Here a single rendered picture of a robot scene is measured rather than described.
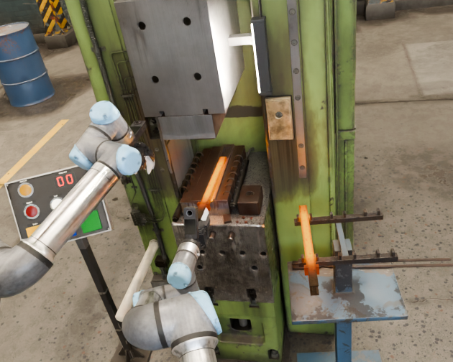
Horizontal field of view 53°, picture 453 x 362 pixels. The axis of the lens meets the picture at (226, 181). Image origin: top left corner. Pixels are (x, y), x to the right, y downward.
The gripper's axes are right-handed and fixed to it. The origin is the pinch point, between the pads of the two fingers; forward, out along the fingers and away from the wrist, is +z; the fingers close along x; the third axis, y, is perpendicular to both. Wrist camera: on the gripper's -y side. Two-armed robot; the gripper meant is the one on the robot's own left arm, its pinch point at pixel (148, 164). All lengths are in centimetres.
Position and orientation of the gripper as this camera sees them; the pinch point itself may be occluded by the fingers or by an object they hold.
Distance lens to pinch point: 161.1
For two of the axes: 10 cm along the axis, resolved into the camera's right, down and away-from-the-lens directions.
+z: 2.2, 4.6, 8.6
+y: -1.0, 8.9, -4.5
